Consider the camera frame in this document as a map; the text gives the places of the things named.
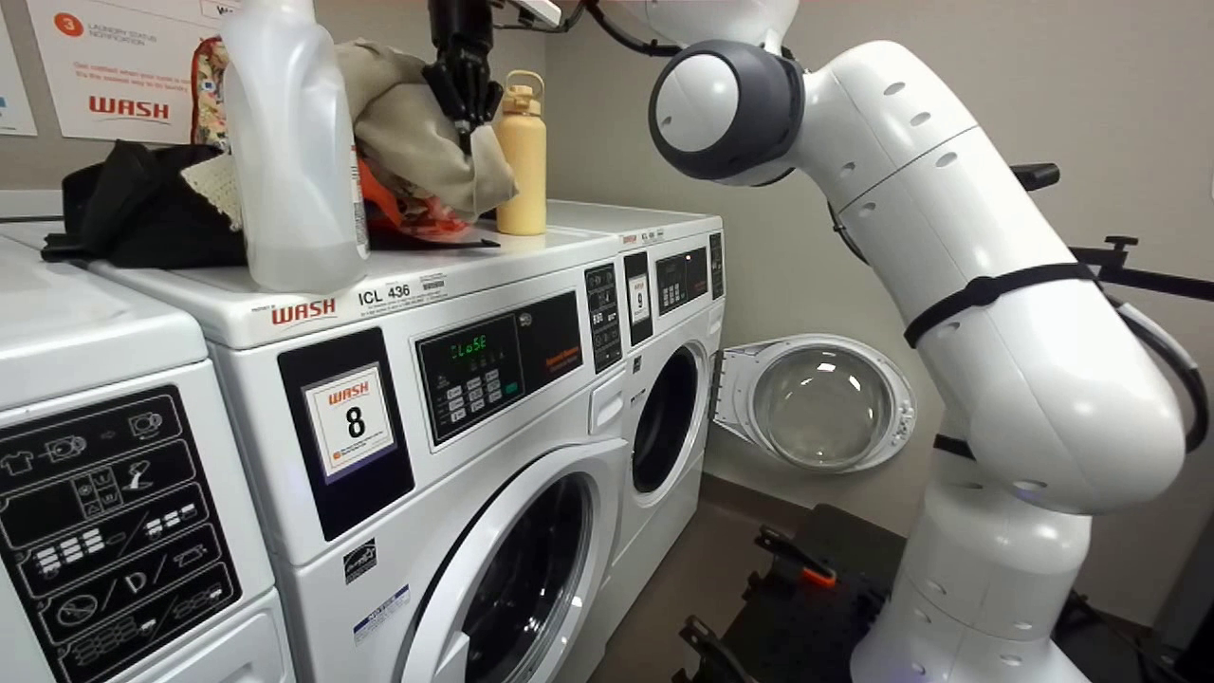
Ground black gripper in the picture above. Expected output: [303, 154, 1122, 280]
[425, 0, 505, 154]

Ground beige clothing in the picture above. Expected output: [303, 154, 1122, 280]
[335, 36, 524, 226]

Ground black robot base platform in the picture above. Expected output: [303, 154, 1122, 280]
[667, 500, 907, 683]

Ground yellow water bottle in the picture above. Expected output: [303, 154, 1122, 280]
[490, 69, 550, 238]

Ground white detergent bottle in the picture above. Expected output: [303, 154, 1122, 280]
[219, 0, 373, 295]

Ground small off-white cloth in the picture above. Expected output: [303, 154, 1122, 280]
[180, 149, 246, 235]

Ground wash poster with orange print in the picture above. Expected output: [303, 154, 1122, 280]
[22, 0, 238, 146]

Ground black cloth bundle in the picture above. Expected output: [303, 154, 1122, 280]
[40, 138, 252, 271]

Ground white front-load washer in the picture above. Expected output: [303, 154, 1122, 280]
[0, 233, 301, 683]

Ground white notice poster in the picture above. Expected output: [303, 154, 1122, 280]
[0, 9, 40, 140]

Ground open round washer door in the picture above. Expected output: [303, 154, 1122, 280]
[710, 331, 923, 480]

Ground white washer number nine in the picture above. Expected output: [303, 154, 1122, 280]
[548, 199, 734, 662]

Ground white washer number eight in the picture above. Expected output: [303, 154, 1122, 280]
[79, 202, 633, 683]

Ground black stand knob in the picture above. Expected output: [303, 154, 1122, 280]
[1009, 159, 1065, 199]

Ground black arm cable with strap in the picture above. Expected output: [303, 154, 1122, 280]
[581, 0, 1214, 469]

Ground black clamp with orange handle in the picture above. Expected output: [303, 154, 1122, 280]
[752, 529, 844, 598]

